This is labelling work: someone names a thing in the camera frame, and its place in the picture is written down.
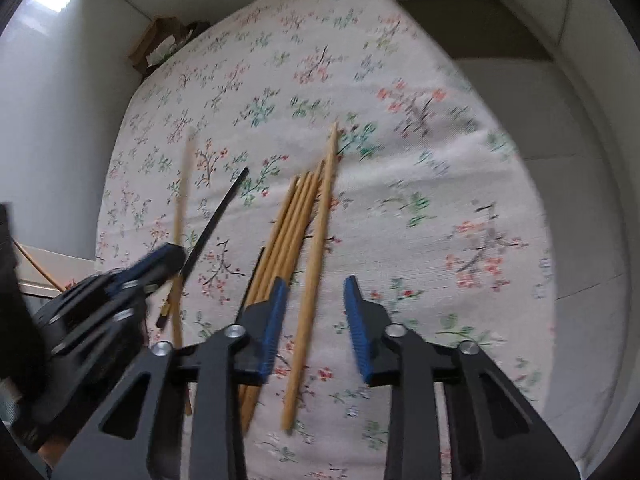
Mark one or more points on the pale wooden chopstick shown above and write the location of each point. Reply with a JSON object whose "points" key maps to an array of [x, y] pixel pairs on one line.
{"points": [[182, 200]]}

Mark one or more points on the bundle of bamboo chopsticks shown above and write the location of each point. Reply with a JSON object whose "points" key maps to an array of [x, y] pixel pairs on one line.
{"points": [[296, 224]]}

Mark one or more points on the thin wooden stick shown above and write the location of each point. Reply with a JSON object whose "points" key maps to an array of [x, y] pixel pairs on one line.
{"points": [[37, 267]]}

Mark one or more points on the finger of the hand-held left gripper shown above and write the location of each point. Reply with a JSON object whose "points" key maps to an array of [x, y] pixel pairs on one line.
{"points": [[155, 267]]}

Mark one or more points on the black chopstick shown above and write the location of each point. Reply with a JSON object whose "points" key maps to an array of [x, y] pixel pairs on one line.
{"points": [[256, 272], [215, 220]]}

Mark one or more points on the white side kitchen cabinet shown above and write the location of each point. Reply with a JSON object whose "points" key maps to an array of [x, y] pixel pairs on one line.
{"points": [[575, 10]]}

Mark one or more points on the floral tablecloth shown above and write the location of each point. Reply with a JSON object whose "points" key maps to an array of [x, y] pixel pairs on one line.
{"points": [[400, 210]]}

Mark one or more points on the black trash bin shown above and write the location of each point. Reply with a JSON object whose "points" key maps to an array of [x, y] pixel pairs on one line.
{"points": [[197, 30]]}

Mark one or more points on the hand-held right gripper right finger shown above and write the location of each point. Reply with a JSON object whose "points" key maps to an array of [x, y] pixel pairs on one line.
{"points": [[357, 330]]}

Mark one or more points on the long brown wooden chopstick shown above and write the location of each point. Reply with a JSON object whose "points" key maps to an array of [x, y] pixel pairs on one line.
{"points": [[316, 250]]}

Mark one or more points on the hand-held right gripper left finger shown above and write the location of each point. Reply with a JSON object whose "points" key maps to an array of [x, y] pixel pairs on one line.
{"points": [[272, 330]]}

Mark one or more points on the brown floor mat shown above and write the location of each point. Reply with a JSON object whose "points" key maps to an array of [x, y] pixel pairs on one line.
{"points": [[475, 30]]}

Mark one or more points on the cardboard box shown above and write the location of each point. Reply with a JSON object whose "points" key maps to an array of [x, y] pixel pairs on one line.
{"points": [[155, 40]]}

